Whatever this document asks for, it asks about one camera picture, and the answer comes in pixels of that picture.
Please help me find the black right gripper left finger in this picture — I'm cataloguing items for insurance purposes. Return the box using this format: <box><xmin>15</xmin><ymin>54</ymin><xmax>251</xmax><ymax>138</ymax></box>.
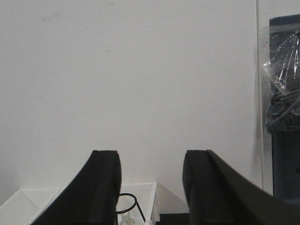
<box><xmin>33</xmin><ymin>150</ymin><xmax>121</xmax><ymax>225</ymax></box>

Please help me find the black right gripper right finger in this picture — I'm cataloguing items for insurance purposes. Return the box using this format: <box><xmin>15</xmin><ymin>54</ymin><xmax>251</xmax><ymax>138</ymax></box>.
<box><xmin>182</xmin><ymin>150</ymin><xmax>300</xmax><ymax>225</ymax></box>

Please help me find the clear glassware in bin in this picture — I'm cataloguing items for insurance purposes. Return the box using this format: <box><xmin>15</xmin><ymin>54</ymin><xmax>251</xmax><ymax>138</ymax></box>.
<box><xmin>118</xmin><ymin>196</ymin><xmax>136</xmax><ymax>225</ymax></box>

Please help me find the right white storage bin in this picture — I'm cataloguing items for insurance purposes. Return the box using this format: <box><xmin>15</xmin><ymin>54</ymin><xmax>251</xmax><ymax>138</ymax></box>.
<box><xmin>121</xmin><ymin>182</ymin><xmax>189</xmax><ymax>225</ymax></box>

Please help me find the white storage bin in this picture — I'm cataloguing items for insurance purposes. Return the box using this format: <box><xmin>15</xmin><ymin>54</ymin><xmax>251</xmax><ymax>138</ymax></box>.
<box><xmin>121</xmin><ymin>182</ymin><xmax>189</xmax><ymax>225</ymax></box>
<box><xmin>0</xmin><ymin>187</ymin><xmax>63</xmax><ymax>225</ymax></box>

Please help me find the middle white storage bin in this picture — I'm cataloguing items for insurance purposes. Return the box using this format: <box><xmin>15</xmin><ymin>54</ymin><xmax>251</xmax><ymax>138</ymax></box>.
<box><xmin>0</xmin><ymin>187</ymin><xmax>63</xmax><ymax>225</ymax></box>

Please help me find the clear plastic bag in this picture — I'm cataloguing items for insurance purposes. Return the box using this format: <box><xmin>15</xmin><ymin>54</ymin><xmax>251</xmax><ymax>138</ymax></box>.
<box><xmin>260</xmin><ymin>23</ymin><xmax>300</xmax><ymax>134</ymax></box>

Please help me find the black wire tripod stand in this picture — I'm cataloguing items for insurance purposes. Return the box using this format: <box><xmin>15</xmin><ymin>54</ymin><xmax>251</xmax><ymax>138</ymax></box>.
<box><xmin>116</xmin><ymin>193</ymin><xmax>146</xmax><ymax>225</ymax></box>

